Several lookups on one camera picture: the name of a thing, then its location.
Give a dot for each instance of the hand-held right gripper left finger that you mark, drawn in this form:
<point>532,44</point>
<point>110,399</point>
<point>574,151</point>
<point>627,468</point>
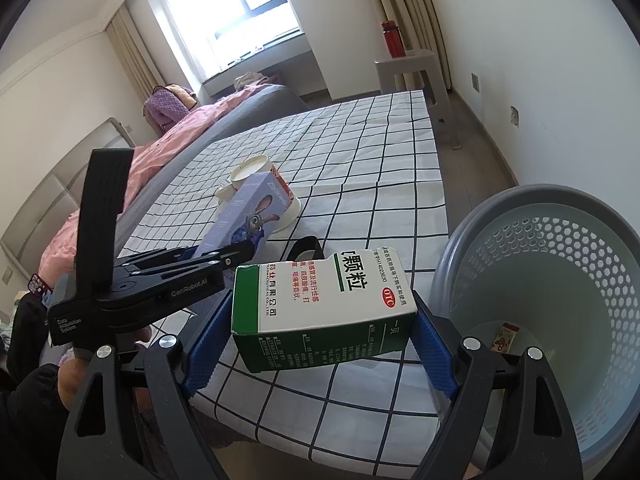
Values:
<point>205,355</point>

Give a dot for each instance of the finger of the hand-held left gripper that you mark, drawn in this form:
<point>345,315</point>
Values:
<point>160,257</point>
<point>190,280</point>

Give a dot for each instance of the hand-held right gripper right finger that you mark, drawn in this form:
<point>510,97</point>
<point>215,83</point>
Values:
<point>435,355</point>

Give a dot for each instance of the purple cartoon carton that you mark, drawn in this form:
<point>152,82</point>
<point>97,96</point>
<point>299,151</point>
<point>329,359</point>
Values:
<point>250,210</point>

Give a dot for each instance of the green and white medicine box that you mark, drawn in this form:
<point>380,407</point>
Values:
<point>325,305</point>

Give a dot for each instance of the red and white paper cup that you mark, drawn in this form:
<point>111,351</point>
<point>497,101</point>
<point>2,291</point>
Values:
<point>252,166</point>

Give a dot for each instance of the grey perforated plastic basket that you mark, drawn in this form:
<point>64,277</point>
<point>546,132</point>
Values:
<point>500,240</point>

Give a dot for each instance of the person's left forearm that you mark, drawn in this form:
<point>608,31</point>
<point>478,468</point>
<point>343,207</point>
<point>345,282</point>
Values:
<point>35,410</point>

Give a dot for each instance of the person's left hand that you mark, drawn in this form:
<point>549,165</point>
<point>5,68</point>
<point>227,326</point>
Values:
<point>141,336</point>

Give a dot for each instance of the beige padded headboard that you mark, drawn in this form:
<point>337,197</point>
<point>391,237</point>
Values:
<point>50,180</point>

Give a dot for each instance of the small printed packet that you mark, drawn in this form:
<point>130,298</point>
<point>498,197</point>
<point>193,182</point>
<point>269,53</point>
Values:
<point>506,337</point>

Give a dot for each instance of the pink quilt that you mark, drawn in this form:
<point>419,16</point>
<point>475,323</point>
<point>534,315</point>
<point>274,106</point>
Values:
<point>160,150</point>

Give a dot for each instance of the colourful printed item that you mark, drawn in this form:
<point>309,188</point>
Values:
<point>40,287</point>

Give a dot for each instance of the purple pillow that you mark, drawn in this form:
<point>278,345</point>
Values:
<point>167,107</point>

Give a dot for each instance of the black bag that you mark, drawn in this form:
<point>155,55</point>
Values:
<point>27,330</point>

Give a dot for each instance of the grey bed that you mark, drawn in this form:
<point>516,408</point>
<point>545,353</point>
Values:
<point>240,120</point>

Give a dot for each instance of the beige cloth on windowsill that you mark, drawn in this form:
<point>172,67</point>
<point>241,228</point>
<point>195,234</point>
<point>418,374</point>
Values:
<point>252,81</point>

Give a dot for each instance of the window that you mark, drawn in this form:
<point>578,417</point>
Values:
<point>225,10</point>

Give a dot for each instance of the grey plastic stool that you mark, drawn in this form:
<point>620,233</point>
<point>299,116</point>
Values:
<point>410,62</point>

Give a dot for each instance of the red water bottle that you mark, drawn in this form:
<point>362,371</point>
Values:
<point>392,40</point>

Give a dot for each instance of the wall outlet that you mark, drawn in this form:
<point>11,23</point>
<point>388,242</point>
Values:
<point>7,276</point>
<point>474,84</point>
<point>514,115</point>

